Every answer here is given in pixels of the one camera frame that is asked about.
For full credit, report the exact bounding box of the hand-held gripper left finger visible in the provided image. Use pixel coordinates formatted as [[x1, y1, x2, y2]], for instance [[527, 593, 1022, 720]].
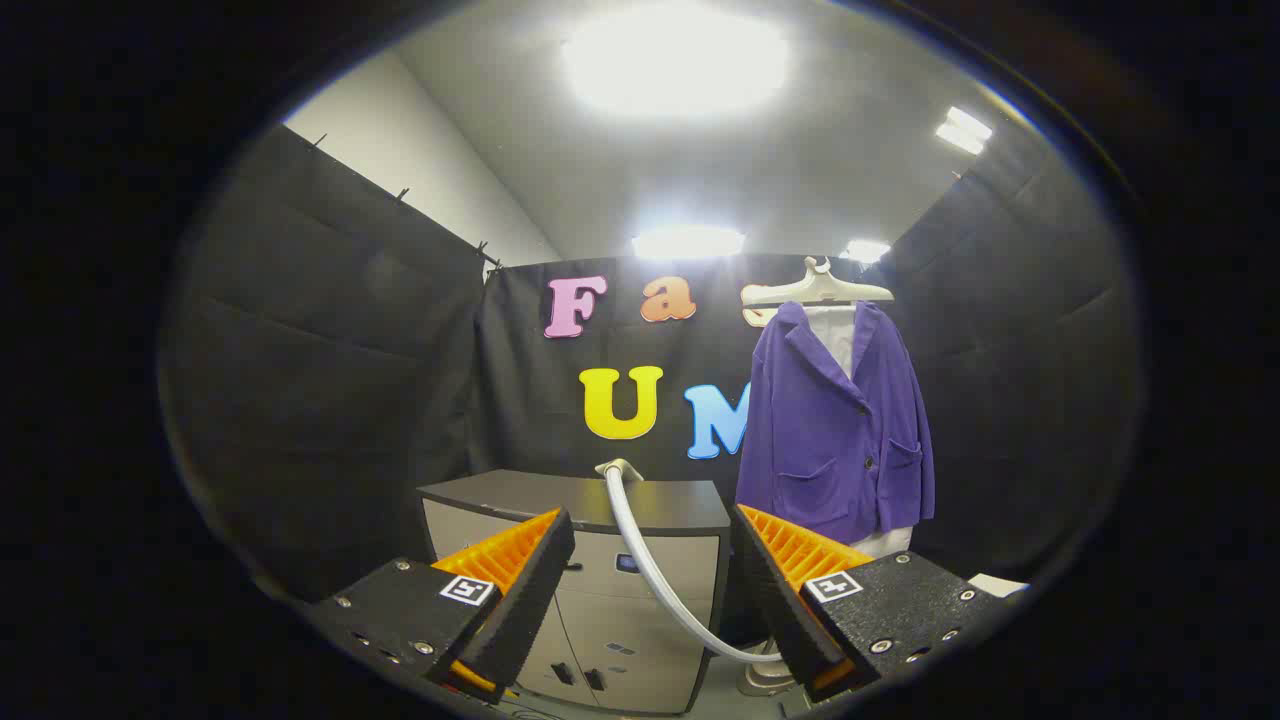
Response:
[[305, 508, 577, 705]]

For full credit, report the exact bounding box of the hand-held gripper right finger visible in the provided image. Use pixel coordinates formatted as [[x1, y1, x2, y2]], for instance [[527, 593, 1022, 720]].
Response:
[[732, 503, 1011, 706]]

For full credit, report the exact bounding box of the white garment steamer with hose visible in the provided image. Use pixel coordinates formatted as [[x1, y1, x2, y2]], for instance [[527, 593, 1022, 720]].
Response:
[[597, 458, 783, 665]]

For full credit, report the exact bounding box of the purple jacket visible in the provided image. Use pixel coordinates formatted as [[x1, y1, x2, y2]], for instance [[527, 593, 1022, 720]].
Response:
[[735, 300, 937, 546]]

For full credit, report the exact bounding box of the white shirt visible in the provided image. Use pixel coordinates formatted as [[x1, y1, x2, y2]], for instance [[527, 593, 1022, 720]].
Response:
[[805, 305, 913, 559]]

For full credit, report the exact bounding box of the garment steamer base unit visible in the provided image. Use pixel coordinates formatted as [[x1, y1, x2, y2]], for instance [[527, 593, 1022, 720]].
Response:
[[738, 650, 801, 698]]

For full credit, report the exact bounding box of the white clothes hanger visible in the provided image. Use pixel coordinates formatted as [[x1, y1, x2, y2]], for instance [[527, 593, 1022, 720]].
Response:
[[740, 256, 896, 307]]

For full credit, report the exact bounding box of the grey cabinet with dark top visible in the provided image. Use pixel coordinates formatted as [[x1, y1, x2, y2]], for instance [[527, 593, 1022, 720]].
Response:
[[418, 470, 733, 715]]

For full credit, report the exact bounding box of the black backdrop cloth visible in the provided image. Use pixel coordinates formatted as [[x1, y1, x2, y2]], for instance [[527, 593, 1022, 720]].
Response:
[[160, 125, 1141, 601]]

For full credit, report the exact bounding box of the large ceiling light panel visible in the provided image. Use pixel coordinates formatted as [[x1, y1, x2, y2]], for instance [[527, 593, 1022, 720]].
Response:
[[563, 8, 791, 117]]

